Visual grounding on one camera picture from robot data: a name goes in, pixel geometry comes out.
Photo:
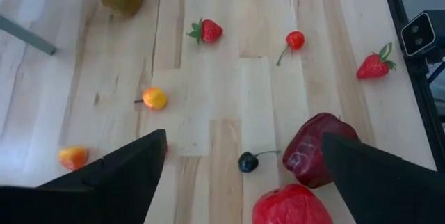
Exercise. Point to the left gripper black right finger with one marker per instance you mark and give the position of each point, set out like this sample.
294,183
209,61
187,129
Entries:
382,189

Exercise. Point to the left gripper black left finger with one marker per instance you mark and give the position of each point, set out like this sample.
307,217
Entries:
104,189

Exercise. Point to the small yellow orange fruit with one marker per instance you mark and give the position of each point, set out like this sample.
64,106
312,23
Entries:
154,98
73,158

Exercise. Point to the dark red apple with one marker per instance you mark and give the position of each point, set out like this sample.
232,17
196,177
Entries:
306,154

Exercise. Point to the large bright red apple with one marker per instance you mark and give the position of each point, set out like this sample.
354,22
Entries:
288,206

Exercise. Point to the red strawberry green leaves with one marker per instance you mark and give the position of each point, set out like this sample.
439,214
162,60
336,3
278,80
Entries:
373,67
210,31

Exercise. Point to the dark cherry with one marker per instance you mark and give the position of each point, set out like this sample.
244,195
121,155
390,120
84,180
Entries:
247,162

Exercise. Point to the pale green perforated metal shelf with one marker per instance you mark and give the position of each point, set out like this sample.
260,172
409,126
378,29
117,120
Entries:
28,37

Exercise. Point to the red cherry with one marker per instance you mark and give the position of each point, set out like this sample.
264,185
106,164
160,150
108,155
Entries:
295,39

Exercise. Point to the black aluminium rig frame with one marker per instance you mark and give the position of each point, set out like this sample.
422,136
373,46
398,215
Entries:
429,112

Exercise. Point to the black table-level camera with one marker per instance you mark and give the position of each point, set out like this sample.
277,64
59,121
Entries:
417,34

